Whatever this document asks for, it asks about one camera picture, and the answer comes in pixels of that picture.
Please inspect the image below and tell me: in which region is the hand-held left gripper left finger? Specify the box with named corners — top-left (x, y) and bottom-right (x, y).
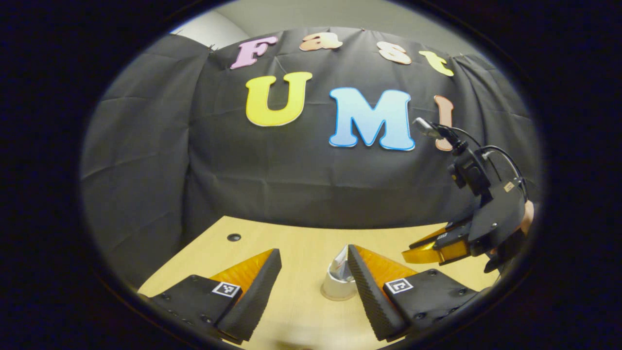
top-left (146, 248), bottom-right (282, 343)

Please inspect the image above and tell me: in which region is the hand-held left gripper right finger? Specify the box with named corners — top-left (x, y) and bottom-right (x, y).
top-left (347, 245), bottom-right (479, 341)

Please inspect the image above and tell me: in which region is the white cup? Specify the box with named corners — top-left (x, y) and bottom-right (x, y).
top-left (321, 262), bottom-right (358, 301)

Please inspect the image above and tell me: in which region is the white toothpaste tube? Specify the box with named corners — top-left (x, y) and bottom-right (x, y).
top-left (334, 245), bottom-right (355, 282)

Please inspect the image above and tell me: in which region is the wooden desktop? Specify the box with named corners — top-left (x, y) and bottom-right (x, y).
top-left (138, 216), bottom-right (501, 350)

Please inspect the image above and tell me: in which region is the black backdrop cloth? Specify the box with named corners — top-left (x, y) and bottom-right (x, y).
top-left (80, 27), bottom-right (542, 287)

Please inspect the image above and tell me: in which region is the black cable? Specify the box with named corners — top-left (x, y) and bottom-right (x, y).
top-left (437, 124), bottom-right (528, 200)

